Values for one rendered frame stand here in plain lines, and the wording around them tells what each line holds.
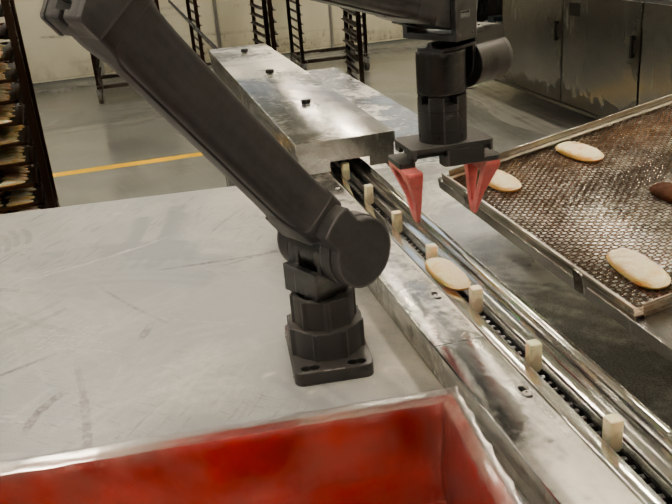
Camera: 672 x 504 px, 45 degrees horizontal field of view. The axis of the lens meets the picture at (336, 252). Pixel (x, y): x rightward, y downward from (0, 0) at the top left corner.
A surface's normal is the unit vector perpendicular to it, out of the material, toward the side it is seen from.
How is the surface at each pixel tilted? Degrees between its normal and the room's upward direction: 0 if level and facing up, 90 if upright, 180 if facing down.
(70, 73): 90
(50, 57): 90
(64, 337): 0
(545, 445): 0
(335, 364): 0
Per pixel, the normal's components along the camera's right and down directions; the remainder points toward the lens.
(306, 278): -0.74, 0.31
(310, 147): 0.26, 0.36
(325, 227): -0.63, -0.33
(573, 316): -0.07, -0.92
